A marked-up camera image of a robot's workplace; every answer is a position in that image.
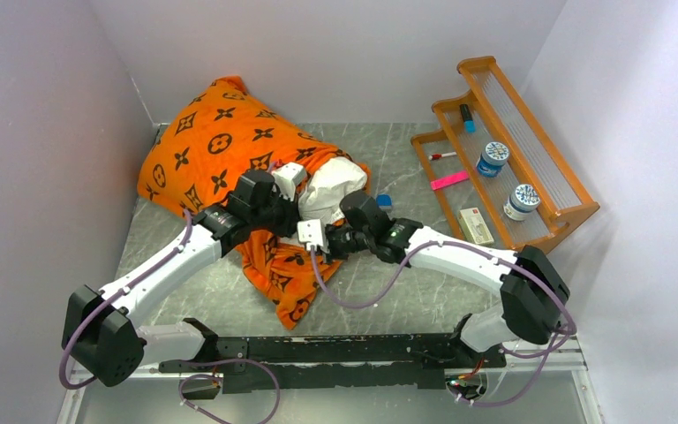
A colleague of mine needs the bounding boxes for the blue jar far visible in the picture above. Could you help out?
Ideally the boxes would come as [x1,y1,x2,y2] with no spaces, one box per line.
[503,184,541,222]

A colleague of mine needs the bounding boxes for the pink flat strip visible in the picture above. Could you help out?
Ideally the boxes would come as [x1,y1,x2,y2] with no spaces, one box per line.
[430,170,469,191]

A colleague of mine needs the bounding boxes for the small cardboard box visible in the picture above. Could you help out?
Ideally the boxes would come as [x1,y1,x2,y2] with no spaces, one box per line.
[457,208,495,246]

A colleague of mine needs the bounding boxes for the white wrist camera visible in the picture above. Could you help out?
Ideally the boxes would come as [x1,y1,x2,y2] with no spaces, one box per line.
[297,219,329,254]
[271,163,307,201]

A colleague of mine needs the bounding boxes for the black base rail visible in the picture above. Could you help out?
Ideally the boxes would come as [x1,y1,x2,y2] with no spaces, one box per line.
[158,329,507,394]

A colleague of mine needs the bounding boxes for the blue black highlighter marker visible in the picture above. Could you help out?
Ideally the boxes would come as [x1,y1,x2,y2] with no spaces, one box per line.
[459,103,476,133]

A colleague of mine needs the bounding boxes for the blue jar near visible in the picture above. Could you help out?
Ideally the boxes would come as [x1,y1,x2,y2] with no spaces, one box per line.
[475,141,510,178]

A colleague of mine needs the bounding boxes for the red white marker pen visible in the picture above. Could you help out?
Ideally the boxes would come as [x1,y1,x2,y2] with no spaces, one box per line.
[428,152,457,161]

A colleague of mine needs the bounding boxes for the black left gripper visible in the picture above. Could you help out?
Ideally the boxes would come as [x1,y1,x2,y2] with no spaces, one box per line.
[248,185,303,237]

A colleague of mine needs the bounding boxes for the orange patterned pillowcase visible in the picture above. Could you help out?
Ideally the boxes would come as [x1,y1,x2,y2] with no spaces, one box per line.
[137,76,371,330]

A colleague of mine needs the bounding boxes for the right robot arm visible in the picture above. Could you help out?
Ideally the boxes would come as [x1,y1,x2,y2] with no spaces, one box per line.
[311,191,576,367]

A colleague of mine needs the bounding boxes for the white pillow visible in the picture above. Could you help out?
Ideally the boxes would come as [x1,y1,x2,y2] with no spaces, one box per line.
[298,157,368,224]

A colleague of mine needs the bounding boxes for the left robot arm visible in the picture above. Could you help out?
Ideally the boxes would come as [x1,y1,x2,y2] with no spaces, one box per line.
[59,163,306,390]

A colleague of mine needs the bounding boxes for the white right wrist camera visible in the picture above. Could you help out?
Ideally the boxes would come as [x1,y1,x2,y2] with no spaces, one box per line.
[297,219,329,254]

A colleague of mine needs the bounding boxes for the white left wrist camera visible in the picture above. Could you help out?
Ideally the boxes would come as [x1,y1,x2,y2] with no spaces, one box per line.
[271,163,307,201]

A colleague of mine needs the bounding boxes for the wooden tiered shelf rack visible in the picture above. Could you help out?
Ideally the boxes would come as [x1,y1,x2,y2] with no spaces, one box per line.
[411,56,599,253]

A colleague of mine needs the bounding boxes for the blue jar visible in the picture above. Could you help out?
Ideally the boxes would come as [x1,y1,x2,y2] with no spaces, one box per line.
[503,184,541,222]
[475,141,510,178]

